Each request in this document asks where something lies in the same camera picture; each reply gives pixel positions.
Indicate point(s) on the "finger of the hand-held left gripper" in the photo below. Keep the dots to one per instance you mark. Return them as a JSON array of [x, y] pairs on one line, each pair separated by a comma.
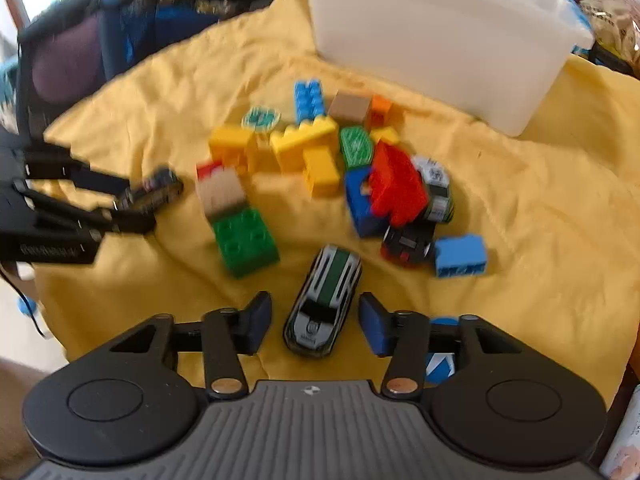
[[80, 175], [125, 221]]

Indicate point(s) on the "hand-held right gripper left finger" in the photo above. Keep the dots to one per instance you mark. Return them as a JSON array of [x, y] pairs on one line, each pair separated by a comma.
[[257, 322]]

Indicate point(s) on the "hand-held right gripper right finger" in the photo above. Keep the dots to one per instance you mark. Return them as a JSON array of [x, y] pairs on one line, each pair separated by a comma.
[[372, 327]]

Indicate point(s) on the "dark toy car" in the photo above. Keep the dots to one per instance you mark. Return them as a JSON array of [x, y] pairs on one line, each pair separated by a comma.
[[157, 187]]

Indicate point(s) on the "silver green striped toy car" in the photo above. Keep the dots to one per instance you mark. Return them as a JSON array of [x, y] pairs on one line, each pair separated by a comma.
[[325, 290]]

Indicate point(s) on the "light blue building brick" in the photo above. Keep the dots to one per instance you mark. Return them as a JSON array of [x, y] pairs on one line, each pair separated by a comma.
[[460, 256]]

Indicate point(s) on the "dark blue building brick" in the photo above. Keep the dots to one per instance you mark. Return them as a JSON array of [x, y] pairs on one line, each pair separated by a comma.
[[360, 210]]

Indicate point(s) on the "white plastic bin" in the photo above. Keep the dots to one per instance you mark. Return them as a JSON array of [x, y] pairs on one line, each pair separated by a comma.
[[425, 40]]

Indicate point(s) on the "blue white striped block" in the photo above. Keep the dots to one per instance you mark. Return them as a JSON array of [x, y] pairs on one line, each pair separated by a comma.
[[440, 365]]

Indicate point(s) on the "green building brick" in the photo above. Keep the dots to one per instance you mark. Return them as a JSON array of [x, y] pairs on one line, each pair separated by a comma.
[[245, 242]]

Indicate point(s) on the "black red toy car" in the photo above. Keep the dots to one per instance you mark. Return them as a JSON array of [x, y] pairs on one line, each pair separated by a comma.
[[407, 245]]

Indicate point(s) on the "small red brick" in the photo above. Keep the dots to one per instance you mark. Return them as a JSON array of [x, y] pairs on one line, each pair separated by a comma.
[[207, 170]]

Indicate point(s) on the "beige block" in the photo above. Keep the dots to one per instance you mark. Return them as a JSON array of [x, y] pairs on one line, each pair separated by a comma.
[[222, 192]]

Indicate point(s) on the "purple cushion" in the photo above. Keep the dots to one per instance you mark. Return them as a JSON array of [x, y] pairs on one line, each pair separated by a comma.
[[65, 60]]

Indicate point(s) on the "large red building brick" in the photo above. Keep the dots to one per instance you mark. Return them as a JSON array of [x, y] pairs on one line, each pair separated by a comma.
[[397, 185]]

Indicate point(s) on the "green white toy car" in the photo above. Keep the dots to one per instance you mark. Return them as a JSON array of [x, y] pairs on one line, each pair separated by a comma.
[[437, 195]]

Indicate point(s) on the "round teal print block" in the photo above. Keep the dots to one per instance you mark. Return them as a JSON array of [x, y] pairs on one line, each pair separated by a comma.
[[259, 119]]

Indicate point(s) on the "large stepped yellow brick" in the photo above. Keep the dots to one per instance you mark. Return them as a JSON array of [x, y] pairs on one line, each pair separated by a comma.
[[295, 145]]

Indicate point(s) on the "green printed block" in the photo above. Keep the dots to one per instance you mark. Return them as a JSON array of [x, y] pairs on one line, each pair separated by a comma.
[[356, 146]]

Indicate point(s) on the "blue black mesh playpen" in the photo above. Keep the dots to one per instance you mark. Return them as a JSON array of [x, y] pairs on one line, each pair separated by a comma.
[[165, 10]]

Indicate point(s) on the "small yellow brick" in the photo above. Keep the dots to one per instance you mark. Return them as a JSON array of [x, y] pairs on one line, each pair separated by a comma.
[[386, 135]]

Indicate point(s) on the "yellow cloth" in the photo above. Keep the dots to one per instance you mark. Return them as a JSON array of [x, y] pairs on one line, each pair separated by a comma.
[[525, 200]]

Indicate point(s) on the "orange building brick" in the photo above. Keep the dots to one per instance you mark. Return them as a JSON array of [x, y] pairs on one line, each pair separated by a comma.
[[382, 110]]

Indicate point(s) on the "brown square block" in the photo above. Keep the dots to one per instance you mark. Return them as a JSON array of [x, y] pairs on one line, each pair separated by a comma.
[[349, 107]]

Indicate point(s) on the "white printed packet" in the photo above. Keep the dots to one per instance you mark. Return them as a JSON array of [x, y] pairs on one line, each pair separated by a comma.
[[625, 435]]

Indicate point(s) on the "blue plastic item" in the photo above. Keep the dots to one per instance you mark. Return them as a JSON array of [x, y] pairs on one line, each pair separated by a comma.
[[580, 25]]

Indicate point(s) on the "snack bag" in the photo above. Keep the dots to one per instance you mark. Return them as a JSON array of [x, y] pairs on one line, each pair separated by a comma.
[[615, 20]]

